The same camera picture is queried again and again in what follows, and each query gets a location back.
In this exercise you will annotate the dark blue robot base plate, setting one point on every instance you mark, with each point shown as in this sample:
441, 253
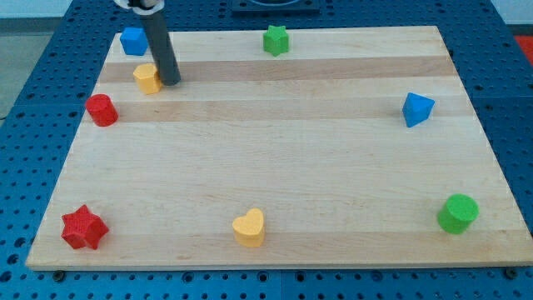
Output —
275, 6

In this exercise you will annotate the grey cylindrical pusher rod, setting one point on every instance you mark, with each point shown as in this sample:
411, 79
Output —
161, 47

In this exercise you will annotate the green star block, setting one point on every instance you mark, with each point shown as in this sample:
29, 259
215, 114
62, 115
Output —
276, 40

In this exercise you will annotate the yellow hexagon block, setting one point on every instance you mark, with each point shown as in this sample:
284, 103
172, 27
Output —
147, 78

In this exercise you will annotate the blue triangular prism block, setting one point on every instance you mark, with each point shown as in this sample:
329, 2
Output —
416, 109

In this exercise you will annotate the light wooden board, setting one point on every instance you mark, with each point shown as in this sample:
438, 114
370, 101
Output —
315, 138

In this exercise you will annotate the red star block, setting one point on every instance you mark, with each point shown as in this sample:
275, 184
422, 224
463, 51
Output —
83, 229

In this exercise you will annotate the red cylinder block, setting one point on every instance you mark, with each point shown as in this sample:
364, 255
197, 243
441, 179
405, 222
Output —
101, 110

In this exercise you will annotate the green cylinder block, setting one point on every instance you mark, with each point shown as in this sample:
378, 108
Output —
458, 213

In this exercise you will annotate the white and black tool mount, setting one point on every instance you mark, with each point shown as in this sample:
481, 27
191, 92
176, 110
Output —
141, 7

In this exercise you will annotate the blue cube block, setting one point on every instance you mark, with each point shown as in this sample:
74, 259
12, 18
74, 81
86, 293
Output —
134, 41

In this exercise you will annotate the yellow heart block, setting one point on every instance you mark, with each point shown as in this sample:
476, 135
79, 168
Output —
249, 229

